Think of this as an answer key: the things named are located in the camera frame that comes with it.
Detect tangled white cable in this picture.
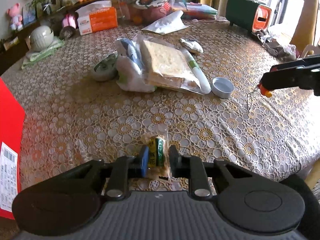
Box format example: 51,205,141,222
256,28,283,55

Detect correction tape dispenser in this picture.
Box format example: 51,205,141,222
91,53,118,82

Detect picture frame with plant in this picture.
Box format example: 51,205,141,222
36,0,61,18

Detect orange tissue box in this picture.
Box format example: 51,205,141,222
75,0,118,36

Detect pink plush doll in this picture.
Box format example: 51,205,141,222
7,3,23,31

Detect green orange mini appliance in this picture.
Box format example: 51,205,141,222
226,0,272,33

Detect folded green cloth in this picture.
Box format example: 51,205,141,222
21,36,65,69

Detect green white tube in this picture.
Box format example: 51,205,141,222
180,48,212,95

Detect grey-green round ceramic pot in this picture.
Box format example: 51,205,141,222
30,25,54,51

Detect pink toy suitcase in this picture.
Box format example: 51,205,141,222
62,14,76,29

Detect stack of coloured folders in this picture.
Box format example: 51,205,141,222
171,2,218,20

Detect red basket of fruit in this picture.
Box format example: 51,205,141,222
118,0,175,25

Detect small green snack packet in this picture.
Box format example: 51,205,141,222
146,134,170,179

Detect red cardboard shoe box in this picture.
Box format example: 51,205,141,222
0,81,25,220

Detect bagged bread slice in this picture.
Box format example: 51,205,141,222
134,34,201,94

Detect lace tablecloth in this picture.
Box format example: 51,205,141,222
2,22,319,187

